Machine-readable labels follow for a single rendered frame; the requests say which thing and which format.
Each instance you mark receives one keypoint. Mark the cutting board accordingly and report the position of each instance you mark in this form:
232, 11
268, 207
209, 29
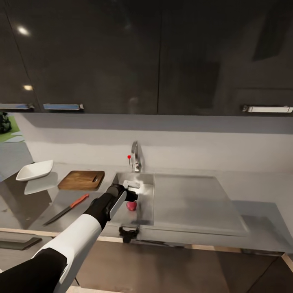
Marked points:
82, 180

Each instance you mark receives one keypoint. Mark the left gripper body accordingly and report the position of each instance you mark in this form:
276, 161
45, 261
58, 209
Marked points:
130, 195

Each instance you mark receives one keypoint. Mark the vidalia onion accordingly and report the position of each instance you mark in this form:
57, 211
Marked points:
131, 206

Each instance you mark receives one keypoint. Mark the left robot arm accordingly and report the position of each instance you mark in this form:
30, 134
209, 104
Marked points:
53, 268

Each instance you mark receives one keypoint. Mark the bowl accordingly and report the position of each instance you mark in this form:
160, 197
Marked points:
35, 171

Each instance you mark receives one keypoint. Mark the dishwasher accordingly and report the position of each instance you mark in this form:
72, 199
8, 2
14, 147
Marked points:
17, 248

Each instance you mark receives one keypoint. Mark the drop in sink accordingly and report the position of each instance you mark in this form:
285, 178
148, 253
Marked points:
177, 202

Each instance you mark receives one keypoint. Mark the parer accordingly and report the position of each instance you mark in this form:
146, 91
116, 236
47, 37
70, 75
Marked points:
71, 206

